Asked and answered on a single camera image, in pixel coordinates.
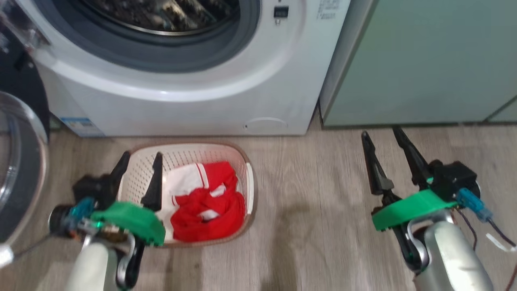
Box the thin black cable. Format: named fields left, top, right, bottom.
left=454, top=207, right=517, bottom=253

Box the white perforated laundry basket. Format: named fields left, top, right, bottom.
left=115, top=141, right=256, bottom=248

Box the white front-load washing machine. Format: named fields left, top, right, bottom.
left=14, top=0, right=352, bottom=138

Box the red garment with white sleeve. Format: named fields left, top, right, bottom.
left=166, top=162, right=239, bottom=199

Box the stainless steel washing machine drum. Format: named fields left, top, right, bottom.
left=80, top=0, right=242, bottom=37

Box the black round glass washer door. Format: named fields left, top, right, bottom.
left=0, top=16, right=51, bottom=248

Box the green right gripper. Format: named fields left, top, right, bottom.
left=361, top=127, right=459, bottom=272

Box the pale green tall cabinet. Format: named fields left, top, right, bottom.
left=319, top=0, right=517, bottom=128

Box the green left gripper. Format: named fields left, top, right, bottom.
left=90, top=151, right=166, bottom=247

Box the round white filter cover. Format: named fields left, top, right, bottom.
left=244, top=117, right=288, bottom=134

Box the blue cable connector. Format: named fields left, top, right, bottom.
left=67, top=197, right=96, bottom=228
left=456, top=188, right=494, bottom=222

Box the red garment with white trim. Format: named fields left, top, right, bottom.
left=170, top=185, right=246, bottom=243

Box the blue energy label sticker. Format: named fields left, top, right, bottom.
left=60, top=117, right=105, bottom=137

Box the chrome door hinge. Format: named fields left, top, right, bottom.
left=0, top=6, right=51, bottom=51

